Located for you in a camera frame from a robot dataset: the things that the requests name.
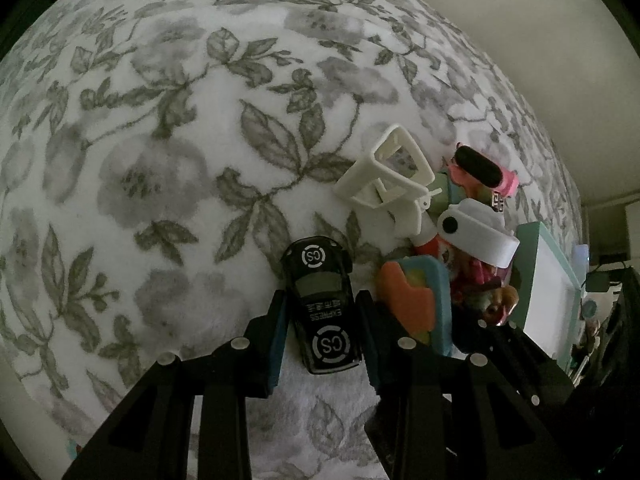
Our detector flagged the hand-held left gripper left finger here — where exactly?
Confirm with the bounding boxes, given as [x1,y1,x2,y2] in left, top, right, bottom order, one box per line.
[62,289,288,480]

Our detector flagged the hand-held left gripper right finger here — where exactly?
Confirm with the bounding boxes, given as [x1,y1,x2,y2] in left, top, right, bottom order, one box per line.
[355,291,571,480]

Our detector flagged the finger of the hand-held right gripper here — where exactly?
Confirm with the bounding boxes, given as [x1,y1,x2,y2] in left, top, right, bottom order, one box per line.
[457,317,576,411]

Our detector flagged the black toy car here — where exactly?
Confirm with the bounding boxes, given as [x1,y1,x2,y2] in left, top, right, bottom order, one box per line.
[280,235,365,376]

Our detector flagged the mint green tray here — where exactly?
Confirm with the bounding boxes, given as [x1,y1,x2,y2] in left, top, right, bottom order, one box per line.
[515,222,583,386]

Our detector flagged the orange foam piece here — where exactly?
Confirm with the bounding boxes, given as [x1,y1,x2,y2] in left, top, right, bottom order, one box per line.
[377,260,436,341]

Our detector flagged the brown pink toy figurine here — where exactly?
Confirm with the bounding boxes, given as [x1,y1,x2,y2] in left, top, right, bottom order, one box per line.
[452,255,521,328]

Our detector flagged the teal foam piece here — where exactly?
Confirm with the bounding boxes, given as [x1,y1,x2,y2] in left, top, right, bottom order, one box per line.
[400,255,453,358]

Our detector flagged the black power adapter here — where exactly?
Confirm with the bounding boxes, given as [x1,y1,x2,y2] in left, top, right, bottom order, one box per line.
[585,260,631,293]

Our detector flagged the white lit device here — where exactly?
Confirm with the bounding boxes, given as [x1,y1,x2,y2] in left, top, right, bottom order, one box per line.
[574,242,591,281]

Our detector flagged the orange red toy piece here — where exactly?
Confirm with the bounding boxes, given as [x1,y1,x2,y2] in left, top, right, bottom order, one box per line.
[412,232,453,266]

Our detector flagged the white rounded plastic block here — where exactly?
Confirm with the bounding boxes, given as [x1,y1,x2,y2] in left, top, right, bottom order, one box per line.
[437,199,521,267]

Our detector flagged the pink holder with black roller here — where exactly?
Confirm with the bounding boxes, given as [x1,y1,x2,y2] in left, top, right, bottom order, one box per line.
[447,144,518,196]

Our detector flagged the grey floral blanket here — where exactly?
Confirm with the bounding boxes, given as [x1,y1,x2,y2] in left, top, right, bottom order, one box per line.
[0,0,583,480]

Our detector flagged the white plastic frame part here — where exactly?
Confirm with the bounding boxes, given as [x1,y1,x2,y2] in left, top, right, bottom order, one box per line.
[332,124,437,238]

